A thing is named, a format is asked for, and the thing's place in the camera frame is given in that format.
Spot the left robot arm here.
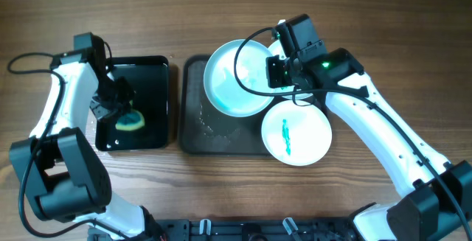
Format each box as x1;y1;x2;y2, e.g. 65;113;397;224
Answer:
9;32;167;240

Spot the green yellow sponge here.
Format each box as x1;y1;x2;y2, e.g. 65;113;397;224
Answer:
115;101;145;132

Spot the black water tray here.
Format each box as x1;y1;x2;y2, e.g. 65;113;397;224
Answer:
95;56;169;151

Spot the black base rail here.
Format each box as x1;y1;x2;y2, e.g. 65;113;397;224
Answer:
87;217;355;241

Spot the white plate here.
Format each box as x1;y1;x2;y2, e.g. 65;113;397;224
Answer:
266;38;314;101
261;100;333;167

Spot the light blue plate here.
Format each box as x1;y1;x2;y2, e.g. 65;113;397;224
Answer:
204;39;274;117

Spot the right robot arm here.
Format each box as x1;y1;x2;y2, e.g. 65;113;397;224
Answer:
267;14;471;240

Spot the dark brown serving tray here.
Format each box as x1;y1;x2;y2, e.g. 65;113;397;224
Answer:
178;55;285;157

